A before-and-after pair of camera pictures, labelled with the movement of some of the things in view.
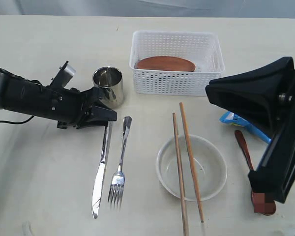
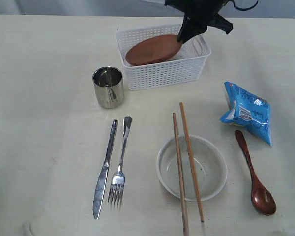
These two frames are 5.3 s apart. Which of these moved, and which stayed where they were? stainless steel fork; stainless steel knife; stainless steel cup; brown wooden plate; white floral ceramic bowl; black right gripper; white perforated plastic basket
Moved: brown wooden plate; black right gripper; white perforated plastic basket; stainless steel knife
Stayed: stainless steel fork; stainless steel cup; white floral ceramic bowl
